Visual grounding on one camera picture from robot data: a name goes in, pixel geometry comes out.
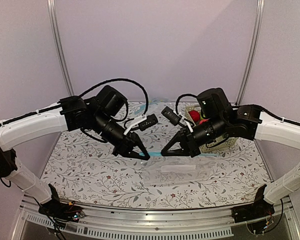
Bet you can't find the clear zip bag blue zipper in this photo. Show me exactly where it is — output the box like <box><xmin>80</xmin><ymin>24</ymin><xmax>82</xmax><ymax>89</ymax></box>
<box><xmin>140</xmin><ymin>152</ymin><xmax>219</xmax><ymax>186</ymax></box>

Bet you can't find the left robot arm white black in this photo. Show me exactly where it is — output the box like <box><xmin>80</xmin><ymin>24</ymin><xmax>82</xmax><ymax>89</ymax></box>
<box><xmin>0</xmin><ymin>78</ymin><xmax>150</xmax><ymax>217</ymax></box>

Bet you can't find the aluminium frame post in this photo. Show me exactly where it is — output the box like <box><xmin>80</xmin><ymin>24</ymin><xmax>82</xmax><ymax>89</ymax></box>
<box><xmin>234</xmin><ymin>0</ymin><xmax>265</xmax><ymax>106</ymax></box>
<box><xmin>46</xmin><ymin>0</ymin><xmax>75</xmax><ymax>96</ymax></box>

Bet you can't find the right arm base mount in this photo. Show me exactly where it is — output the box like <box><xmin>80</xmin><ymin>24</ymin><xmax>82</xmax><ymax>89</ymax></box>
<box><xmin>231</xmin><ymin>184</ymin><xmax>275</xmax><ymax>235</ymax></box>

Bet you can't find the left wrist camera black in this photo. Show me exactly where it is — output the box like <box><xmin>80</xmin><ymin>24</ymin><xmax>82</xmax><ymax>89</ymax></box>
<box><xmin>138</xmin><ymin>113</ymin><xmax>158</xmax><ymax>132</ymax></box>

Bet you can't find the floral patterned tablecloth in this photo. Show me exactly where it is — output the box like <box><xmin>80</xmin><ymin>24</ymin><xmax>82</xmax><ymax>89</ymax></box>
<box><xmin>41</xmin><ymin>103</ymin><xmax>271</xmax><ymax>209</ymax></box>

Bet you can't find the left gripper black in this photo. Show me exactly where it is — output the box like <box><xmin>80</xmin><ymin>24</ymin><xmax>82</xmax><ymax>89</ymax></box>
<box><xmin>91</xmin><ymin>110</ymin><xmax>151</xmax><ymax>160</ymax></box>

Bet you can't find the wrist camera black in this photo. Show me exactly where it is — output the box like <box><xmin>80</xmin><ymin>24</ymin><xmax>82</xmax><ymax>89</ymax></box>
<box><xmin>138</xmin><ymin>113</ymin><xmax>158</xmax><ymax>132</ymax></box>
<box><xmin>161</xmin><ymin>106</ymin><xmax>183</xmax><ymax>127</ymax></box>

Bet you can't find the aluminium front rail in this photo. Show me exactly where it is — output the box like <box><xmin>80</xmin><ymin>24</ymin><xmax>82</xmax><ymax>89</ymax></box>
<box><xmin>12</xmin><ymin>196</ymin><xmax>300</xmax><ymax>240</ymax></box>

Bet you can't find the left aluminium frame post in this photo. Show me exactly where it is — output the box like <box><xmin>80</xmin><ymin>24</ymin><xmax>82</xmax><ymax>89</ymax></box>
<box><xmin>46</xmin><ymin>0</ymin><xmax>75</xmax><ymax>96</ymax></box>

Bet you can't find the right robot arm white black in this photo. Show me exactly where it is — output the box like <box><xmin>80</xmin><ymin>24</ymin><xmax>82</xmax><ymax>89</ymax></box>
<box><xmin>161</xmin><ymin>87</ymin><xmax>300</xmax><ymax>218</ymax></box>

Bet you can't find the right aluminium frame post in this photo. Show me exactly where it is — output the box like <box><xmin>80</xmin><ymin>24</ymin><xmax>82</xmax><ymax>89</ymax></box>
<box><xmin>234</xmin><ymin>0</ymin><xmax>265</xmax><ymax>106</ymax></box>

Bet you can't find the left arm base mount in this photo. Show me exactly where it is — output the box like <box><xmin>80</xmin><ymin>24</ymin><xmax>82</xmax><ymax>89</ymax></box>
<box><xmin>38</xmin><ymin>183</ymin><xmax>85</xmax><ymax>222</ymax></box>

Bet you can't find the beige perforated plastic basket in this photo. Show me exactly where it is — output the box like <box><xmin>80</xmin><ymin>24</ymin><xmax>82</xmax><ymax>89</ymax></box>
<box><xmin>184</xmin><ymin>104</ymin><xmax>238</xmax><ymax>153</ymax></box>

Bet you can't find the red toy apple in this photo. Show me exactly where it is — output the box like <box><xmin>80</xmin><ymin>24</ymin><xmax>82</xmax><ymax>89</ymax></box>
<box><xmin>188</xmin><ymin>110</ymin><xmax>201</xmax><ymax>123</ymax></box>

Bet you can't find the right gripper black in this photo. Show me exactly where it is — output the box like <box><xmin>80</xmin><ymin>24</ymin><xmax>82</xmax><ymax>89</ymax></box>
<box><xmin>161</xmin><ymin>114</ymin><xmax>227</xmax><ymax>158</ymax></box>

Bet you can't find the red toy tomato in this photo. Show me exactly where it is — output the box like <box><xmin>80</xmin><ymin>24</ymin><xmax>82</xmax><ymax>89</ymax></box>
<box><xmin>198</xmin><ymin>119</ymin><xmax>208</xmax><ymax>125</ymax></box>

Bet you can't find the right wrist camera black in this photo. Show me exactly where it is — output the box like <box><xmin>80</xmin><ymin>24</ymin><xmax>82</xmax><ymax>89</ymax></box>
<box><xmin>161</xmin><ymin>106</ymin><xmax>183</xmax><ymax>127</ymax></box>

